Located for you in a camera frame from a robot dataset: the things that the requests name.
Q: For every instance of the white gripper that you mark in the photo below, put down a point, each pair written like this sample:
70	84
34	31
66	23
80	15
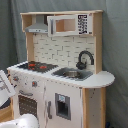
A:
6	89

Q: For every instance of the white microwave door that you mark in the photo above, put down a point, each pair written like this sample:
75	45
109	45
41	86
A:
62	25

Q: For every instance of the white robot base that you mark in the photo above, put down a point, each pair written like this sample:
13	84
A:
25	121

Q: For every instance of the wooden toy kitchen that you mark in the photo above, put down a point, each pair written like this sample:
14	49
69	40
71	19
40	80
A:
81	51

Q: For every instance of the red left stove knob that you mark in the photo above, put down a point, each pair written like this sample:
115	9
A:
16	78

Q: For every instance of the red stove knob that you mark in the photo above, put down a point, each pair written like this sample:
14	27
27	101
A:
34	84
16	78

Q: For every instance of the oven door with window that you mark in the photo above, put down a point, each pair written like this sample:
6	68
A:
27	105

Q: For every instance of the red right stove knob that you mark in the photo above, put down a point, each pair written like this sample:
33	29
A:
34	84

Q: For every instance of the black stovetop red burners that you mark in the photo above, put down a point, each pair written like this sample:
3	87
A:
37	66

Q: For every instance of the metal sink basin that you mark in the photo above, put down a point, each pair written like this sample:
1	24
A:
73	74

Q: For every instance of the grey range hood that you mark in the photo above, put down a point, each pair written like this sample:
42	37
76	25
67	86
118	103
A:
38	25

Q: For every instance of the microwave button panel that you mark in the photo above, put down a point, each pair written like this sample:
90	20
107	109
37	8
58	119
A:
82	24

